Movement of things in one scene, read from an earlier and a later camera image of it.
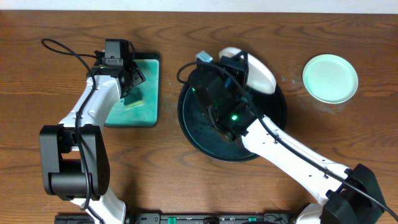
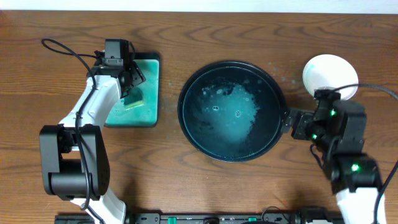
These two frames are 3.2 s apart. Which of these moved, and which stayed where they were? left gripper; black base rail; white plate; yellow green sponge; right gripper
Moved: white plate; right gripper
Stayed: black base rail; yellow green sponge; left gripper
